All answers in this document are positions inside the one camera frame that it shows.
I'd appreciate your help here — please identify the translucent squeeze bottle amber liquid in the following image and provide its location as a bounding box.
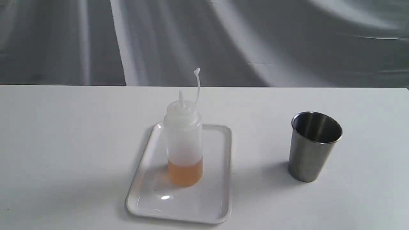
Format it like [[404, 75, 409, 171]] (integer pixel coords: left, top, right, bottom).
[[163, 67, 203, 187]]

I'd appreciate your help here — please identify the stainless steel cup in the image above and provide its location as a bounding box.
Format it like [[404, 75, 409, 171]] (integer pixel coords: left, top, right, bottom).
[[288, 111, 343, 182]]

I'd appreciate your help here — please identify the white plastic tray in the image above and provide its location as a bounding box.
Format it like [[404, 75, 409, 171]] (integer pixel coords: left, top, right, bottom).
[[125, 122, 233, 225]]

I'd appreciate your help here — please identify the grey fabric backdrop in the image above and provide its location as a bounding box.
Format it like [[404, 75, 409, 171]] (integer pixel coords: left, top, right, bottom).
[[0, 0, 408, 88]]

